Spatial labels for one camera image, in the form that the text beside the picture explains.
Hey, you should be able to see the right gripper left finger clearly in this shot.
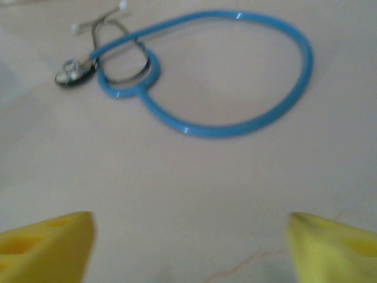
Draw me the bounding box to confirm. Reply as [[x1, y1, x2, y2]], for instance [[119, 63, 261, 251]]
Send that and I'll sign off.
[[0, 210, 95, 283]]

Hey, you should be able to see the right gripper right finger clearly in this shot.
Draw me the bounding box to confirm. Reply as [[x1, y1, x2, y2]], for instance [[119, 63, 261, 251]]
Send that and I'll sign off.
[[287, 211, 377, 283]]

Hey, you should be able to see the blue stethoscope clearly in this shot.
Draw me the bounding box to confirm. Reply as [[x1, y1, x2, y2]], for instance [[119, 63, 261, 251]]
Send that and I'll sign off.
[[54, 0, 315, 139]]

